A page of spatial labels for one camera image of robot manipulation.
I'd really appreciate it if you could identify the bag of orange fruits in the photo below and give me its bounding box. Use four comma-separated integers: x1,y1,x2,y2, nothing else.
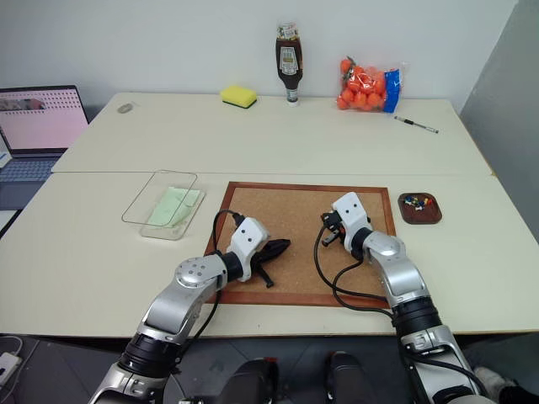
335,55,410,114

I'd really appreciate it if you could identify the wood framed cork board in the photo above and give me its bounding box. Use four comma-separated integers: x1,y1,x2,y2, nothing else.
205,181,398,308

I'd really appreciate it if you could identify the white sneaker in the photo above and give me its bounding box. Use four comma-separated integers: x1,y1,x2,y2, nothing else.
474,365,520,399

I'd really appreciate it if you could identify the open laptop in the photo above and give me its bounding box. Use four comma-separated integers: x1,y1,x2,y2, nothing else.
0,85,90,184

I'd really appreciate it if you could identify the brown sauce squeeze bottle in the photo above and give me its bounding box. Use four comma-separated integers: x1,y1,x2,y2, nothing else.
274,21,305,106

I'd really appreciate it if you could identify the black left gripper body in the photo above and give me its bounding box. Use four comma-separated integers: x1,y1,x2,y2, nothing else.
250,239,275,271

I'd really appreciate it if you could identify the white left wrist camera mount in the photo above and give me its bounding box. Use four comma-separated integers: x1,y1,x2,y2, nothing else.
229,216,270,282

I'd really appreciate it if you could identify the white thin cable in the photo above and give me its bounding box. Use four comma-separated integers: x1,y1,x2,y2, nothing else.
0,334,24,359

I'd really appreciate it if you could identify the white power adapter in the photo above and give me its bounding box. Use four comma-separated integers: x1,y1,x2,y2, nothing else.
0,352,22,386

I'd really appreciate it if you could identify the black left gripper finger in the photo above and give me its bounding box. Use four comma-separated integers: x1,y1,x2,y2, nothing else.
254,258,275,290
264,237,292,259

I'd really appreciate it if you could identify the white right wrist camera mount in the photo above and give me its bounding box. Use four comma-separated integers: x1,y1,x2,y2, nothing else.
331,192,374,249

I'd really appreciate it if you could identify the green paper note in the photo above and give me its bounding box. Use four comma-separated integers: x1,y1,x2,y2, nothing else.
146,187,202,229

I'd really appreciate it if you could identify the black and silver pen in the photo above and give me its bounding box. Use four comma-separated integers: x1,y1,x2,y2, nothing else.
394,115,440,135

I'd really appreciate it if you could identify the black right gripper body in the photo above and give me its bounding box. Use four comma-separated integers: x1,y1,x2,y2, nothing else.
330,213,347,245

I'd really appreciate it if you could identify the dark rounded shape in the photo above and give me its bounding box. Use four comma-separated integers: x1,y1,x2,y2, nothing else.
327,351,368,404
229,357,280,404

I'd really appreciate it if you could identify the clear plastic box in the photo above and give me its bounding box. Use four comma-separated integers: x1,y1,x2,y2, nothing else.
121,169,206,242

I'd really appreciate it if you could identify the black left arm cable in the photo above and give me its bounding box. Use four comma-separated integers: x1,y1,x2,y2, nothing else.
191,209,246,340

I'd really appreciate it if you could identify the brown wooden tray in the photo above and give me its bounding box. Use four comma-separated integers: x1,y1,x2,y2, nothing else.
397,192,444,226

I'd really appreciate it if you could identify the yellow sponge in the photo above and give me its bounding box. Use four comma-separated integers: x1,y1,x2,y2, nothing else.
220,85,259,109

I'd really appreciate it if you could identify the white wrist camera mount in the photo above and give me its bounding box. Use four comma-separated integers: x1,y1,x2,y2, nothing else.
331,192,374,249
229,216,270,282

